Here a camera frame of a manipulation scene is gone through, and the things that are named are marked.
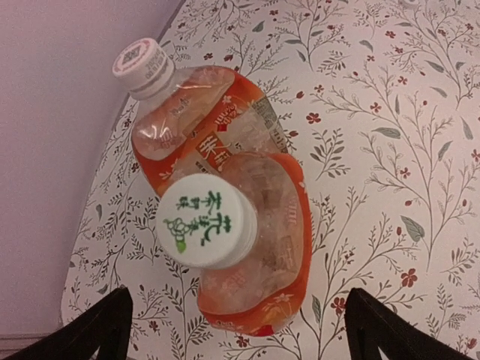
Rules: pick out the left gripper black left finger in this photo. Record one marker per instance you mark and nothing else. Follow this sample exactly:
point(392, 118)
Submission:
point(101, 332)

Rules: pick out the left gripper ribbed right finger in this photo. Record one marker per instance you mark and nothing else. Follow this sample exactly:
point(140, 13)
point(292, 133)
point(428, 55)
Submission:
point(372, 330)

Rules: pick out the orange bottle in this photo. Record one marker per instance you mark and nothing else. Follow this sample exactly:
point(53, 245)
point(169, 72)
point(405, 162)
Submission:
point(192, 119)
point(248, 233)

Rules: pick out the floral patterned table mat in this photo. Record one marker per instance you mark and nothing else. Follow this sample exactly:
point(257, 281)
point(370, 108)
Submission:
point(379, 102)

